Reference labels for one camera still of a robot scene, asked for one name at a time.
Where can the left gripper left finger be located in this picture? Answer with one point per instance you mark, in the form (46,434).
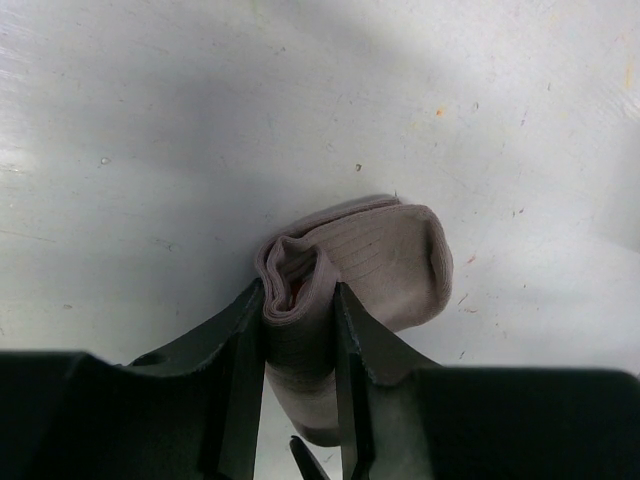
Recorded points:
(187,410)

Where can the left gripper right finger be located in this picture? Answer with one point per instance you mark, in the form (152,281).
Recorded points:
(403,416)

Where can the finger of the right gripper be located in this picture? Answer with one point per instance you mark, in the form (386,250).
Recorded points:
(309,467)

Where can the beige sock with red stripes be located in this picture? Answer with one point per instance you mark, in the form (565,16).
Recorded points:
(393,256)

